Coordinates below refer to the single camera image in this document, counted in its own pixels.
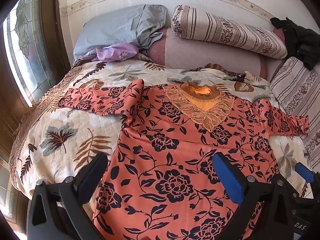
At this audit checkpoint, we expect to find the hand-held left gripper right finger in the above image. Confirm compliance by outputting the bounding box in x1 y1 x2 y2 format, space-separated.
213 152 293 240

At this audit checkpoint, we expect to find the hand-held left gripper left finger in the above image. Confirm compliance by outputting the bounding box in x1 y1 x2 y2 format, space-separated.
26 152 108 240

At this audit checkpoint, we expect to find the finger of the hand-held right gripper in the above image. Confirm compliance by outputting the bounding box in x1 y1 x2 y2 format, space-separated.
294 162 320 196

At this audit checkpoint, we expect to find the orange floral shirt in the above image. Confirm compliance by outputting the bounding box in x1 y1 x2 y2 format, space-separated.
58 79 310 240

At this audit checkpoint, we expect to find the leaf print quilt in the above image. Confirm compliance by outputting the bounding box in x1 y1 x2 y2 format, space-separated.
9 60 313 205

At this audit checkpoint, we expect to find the striped floral bed sheet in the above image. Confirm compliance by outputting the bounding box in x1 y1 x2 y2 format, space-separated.
269 56 320 170

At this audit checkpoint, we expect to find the purple floral cloth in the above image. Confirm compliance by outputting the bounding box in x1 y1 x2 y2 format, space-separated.
91 42 139 62

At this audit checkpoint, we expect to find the pink quilted bed pad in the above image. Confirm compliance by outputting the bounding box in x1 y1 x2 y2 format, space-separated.
147 27 268 80

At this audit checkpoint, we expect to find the black garment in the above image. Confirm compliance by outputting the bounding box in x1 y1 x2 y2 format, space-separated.
270 17 320 71

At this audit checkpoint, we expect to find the leaded glass window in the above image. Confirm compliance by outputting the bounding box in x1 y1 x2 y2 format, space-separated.
2 0 57 108

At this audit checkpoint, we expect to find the blue-grey pillow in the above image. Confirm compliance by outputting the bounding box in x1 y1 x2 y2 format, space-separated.
72 4 168 65

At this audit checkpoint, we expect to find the striped bolster pillow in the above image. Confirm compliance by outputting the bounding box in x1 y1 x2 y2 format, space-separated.
171 4 288 60

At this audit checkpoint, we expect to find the brown wooden window frame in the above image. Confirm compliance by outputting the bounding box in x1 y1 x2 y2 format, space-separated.
0 0 75 230

